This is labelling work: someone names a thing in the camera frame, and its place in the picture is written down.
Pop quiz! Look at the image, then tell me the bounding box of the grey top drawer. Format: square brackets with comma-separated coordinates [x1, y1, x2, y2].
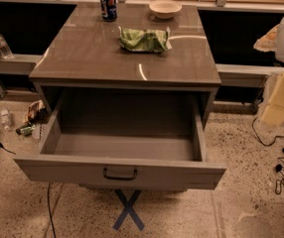
[15, 88, 225, 190]

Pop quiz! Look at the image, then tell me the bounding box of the grey drawer cabinet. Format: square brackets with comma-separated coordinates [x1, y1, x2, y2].
[30, 2, 220, 122]

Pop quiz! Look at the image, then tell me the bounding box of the white ceramic bowl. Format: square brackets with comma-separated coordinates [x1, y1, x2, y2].
[149, 0, 182, 19]

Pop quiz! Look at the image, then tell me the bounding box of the green chip bag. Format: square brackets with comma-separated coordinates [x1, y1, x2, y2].
[119, 27, 172, 53]

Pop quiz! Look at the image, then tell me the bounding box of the blue soda can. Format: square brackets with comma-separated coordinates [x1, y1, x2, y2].
[100, 0, 117, 21]

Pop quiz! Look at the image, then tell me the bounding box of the blue tape cross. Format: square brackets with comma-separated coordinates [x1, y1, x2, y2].
[113, 189, 145, 231]

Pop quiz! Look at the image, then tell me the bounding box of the brown snack bag on floor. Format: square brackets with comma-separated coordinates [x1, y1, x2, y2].
[27, 100, 48, 123]

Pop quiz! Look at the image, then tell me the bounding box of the green can on floor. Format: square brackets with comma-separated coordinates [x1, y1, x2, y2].
[16, 124, 36, 136]

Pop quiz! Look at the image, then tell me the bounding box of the clear plastic water bottle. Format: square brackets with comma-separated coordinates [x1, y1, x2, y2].
[0, 34, 13, 59]

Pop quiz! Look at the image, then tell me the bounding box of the small bottle on floor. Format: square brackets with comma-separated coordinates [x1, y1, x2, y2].
[1, 108, 12, 130]

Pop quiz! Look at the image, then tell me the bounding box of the black top drawer handle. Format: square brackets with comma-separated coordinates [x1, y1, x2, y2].
[102, 168, 137, 181]

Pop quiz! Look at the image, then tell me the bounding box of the black floor cable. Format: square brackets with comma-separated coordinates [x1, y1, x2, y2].
[46, 181, 58, 238]

